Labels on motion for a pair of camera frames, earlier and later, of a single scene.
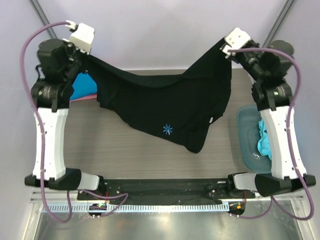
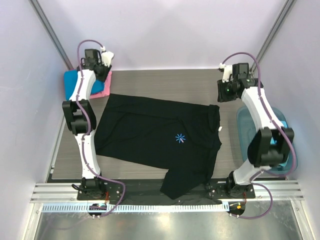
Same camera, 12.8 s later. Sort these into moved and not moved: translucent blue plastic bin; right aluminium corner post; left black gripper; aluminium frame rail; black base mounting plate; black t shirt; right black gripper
Moved: right black gripper; left black gripper; black t shirt
Not moved: translucent blue plastic bin; right aluminium corner post; aluminium frame rail; black base mounting plate
